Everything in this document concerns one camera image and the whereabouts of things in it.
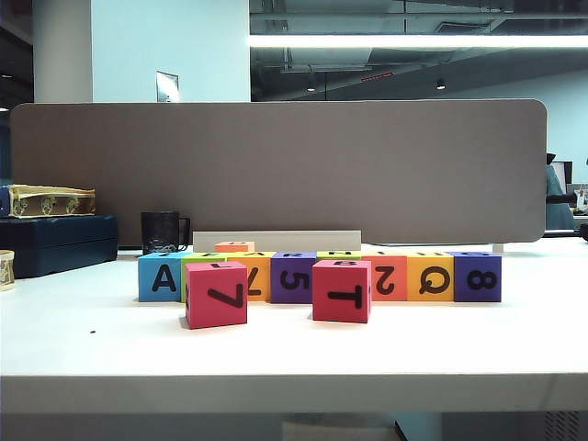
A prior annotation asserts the purple letter block R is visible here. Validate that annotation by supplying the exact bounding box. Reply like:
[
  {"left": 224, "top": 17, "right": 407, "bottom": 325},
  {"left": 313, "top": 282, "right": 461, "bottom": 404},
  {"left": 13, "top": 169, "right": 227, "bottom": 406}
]
[{"left": 269, "top": 251, "right": 318, "bottom": 305}]

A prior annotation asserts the yellow letter block A E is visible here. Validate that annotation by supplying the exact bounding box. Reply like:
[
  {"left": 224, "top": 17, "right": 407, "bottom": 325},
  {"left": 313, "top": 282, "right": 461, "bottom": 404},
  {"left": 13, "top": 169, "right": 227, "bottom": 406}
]
[{"left": 228, "top": 251, "right": 273, "bottom": 303}]

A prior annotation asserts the green letter block E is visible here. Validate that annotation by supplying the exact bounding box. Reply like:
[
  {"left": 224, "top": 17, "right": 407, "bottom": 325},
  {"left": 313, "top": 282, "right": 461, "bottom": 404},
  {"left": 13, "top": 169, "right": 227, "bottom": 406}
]
[{"left": 180, "top": 253, "right": 230, "bottom": 303}]

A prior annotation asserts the blue foam letter block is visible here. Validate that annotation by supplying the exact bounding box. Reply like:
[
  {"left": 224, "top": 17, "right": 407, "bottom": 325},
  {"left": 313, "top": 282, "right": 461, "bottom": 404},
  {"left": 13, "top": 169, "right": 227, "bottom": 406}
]
[{"left": 137, "top": 253, "right": 190, "bottom": 303}]

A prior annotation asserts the green letter block N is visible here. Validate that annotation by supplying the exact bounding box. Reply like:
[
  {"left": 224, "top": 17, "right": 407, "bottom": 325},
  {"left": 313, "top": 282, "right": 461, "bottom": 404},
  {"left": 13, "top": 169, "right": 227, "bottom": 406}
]
[{"left": 315, "top": 250, "right": 364, "bottom": 264}]

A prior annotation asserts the orange letter block D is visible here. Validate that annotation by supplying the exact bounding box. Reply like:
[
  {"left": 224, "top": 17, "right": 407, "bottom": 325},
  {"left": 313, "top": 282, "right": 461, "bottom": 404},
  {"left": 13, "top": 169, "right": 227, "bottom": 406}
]
[{"left": 214, "top": 241, "right": 255, "bottom": 254}]

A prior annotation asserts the red letter block B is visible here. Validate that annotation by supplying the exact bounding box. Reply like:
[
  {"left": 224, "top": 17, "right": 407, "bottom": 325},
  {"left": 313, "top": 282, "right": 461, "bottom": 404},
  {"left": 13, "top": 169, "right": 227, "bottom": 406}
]
[{"left": 311, "top": 259, "right": 372, "bottom": 324}]

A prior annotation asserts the red letter block L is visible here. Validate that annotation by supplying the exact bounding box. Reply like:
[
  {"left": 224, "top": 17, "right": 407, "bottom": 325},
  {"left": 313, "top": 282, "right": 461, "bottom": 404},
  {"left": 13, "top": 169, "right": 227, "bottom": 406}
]
[{"left": 184, "top": 260, "right": 249, "bottom": 331}]

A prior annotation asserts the coral letter block I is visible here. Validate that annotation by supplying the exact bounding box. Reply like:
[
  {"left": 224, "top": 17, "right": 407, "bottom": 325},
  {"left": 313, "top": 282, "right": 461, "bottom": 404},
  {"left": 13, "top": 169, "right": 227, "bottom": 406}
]
[{"left": 361, "top": 252, "right": 409, "bottom": 302}]

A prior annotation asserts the yellow letter block N Q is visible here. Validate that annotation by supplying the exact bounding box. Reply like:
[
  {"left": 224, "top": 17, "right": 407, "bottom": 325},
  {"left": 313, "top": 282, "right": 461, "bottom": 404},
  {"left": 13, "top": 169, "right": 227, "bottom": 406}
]
[{"left": 406, "top": 252, "right": 456, "bottom": 302}]

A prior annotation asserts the purple letter block G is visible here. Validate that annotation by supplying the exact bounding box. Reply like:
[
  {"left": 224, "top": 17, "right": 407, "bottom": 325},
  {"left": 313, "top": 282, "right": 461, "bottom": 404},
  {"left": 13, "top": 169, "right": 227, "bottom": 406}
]
[{"left": 453, "top": 251, "right": 503, "bottom": 303}]

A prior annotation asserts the brown desk divider panel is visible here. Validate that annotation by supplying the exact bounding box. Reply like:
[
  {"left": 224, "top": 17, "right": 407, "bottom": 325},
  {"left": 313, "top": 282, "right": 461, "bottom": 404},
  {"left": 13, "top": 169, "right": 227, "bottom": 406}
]
[{"left": 9, "top": 98, "right": 549, "bottom": 244}]

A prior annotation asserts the black mug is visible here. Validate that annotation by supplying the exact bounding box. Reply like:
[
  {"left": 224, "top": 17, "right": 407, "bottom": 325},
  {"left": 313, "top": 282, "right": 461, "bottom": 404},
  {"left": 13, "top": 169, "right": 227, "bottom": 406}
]
[{"left": 141, "top": 210, "right": 191, "bottom": 254}]

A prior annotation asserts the ceiling light strip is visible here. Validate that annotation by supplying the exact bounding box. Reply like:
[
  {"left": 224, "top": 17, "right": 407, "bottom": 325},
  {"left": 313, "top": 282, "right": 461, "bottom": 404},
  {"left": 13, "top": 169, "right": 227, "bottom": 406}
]
[{"left": 249, "top": 34, "right": 588, "bottom": 48}]

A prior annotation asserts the dark blue case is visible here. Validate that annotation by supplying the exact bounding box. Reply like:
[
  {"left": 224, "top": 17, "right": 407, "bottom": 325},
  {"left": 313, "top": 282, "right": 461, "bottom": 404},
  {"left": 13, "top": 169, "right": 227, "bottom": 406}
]
[{"left": 0, "top": 214, "right": 119, "bottom": 280}]

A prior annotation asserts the gold decorated box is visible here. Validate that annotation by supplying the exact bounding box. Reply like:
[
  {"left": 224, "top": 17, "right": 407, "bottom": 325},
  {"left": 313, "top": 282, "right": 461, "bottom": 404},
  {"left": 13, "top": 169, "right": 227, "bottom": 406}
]
[{"left": 7, "top": 184, "right": 96, "bottom": 218}]

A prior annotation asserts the beige woven container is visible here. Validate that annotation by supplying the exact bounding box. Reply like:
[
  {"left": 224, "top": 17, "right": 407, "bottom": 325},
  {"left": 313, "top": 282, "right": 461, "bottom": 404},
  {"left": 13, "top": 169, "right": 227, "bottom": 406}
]
[{"left": 0, "top": 250, "right": 16, "bottom": 291}]

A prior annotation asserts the grey vented cabinet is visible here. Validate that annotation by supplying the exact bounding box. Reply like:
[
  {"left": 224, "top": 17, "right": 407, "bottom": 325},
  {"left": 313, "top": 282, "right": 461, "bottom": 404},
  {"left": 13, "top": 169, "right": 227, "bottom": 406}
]
[{"left": 440, "top": 411, "right": 588, "bottom": 441}]

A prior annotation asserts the white cable tray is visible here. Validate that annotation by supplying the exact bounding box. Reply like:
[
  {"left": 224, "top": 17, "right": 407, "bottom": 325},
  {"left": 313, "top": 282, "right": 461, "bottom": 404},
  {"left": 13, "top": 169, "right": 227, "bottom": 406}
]
[{"left": 192, "top": 230, "right": 363, "bottom": 254}]

